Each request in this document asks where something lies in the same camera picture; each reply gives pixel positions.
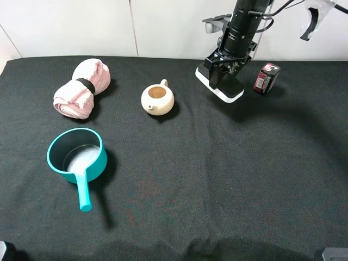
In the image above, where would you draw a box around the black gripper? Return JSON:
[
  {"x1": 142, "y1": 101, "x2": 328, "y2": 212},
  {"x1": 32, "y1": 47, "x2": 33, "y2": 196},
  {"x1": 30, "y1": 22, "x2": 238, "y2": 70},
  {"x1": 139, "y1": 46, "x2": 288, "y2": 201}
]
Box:
[{"x1": 204, "y1": 36, "x2": 257, "y2": 90}]

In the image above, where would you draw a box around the black and white eraser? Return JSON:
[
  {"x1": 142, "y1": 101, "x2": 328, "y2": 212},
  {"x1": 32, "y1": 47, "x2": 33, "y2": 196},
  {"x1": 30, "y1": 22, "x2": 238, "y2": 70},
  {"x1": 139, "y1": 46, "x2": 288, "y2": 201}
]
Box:
[{"x1": 195, "y1": 63, "x2": 245, "y2": 103}]

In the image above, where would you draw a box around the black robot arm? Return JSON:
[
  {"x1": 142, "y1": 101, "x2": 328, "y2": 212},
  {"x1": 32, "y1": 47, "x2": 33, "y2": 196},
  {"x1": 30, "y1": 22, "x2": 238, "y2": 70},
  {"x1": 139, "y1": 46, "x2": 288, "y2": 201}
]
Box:
[{"x1": 203, "y1": 0, "x2": 271, "y2": 89}]

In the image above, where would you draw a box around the small black pink box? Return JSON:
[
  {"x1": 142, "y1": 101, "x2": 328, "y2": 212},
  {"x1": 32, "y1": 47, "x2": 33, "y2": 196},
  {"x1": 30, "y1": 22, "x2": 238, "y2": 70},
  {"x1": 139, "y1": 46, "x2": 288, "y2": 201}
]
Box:
[{"x1": 253, "y1": 63, "x2": 281, "y2": 95}]

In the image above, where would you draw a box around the cream ceramic teapot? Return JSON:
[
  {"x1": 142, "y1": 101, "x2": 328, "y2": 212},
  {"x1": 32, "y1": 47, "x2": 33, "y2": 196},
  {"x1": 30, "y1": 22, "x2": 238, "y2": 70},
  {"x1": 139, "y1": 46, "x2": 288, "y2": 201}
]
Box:
[{"x1": 141, "y1": 79, "x2": 175, "y2": 116}]

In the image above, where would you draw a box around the black band on towel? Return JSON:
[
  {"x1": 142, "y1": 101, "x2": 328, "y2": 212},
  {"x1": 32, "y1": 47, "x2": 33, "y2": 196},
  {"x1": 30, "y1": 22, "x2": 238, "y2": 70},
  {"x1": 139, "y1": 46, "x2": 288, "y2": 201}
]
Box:
[{"x1": 76, "y1": 78, "x2": 95, "y2": 94}]

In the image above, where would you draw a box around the dark green table cloth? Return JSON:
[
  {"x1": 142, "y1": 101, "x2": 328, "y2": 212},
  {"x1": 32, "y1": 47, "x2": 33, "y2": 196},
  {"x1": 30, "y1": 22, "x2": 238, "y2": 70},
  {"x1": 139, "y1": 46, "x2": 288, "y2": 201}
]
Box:
[{"x1": 1, "y1": 57, "x2": 347, "y2": 260}]

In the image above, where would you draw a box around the rolled pink towel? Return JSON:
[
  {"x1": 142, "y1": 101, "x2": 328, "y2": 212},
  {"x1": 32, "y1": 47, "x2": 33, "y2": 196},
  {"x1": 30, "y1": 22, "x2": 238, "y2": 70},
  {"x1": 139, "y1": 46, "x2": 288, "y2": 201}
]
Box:
[{"x1": 53, "y1": 58, "x2": 111, "y2": 120}]

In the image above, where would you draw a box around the teal saucepan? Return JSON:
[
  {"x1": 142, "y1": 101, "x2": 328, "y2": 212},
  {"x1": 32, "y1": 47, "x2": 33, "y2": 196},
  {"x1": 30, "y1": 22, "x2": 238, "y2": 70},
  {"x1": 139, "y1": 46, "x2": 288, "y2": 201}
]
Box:
[{"x1": 46, "y1": 127, "x2": 108, "y2": 212}]

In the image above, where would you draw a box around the grey block bottom right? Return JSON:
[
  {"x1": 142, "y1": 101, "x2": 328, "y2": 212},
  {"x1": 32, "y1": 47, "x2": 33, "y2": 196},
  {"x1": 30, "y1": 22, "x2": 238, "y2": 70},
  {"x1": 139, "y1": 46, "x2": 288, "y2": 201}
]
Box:
[{"x1": 322, "y1": 247, "x2": 348, "y2": 261}]

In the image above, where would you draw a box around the grey block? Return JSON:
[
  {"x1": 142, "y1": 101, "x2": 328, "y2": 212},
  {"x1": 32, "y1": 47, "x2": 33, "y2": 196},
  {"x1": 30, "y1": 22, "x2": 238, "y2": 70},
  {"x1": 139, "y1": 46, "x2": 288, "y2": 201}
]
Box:
[
  {"x1": 0, "y1": 241, "x2": 7, "y2": 261},
  {"x1": 322, "y1": 247, "x2": 348, "y2": 261}
]

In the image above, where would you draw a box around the grey block bottom left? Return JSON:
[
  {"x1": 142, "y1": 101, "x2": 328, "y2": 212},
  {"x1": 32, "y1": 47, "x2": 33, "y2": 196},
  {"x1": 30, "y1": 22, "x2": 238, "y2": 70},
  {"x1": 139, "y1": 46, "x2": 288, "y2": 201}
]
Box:
[{"x1": 0, "y1": 241, "x2": 7, "y2": 261}]

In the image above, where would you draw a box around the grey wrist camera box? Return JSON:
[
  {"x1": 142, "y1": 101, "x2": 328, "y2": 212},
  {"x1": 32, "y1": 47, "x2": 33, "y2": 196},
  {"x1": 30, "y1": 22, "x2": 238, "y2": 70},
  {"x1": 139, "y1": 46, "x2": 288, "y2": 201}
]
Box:
[{"x1": 202, "y1": 14, "x2": 232, "y2": 34}]

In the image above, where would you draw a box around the black camera cable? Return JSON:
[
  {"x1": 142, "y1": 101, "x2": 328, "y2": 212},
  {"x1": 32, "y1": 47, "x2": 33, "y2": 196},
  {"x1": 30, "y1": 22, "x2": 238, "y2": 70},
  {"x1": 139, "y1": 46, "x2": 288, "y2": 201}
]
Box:
[{"x1": 248, "y1": 0, "x2": 348, "y2": 35}]

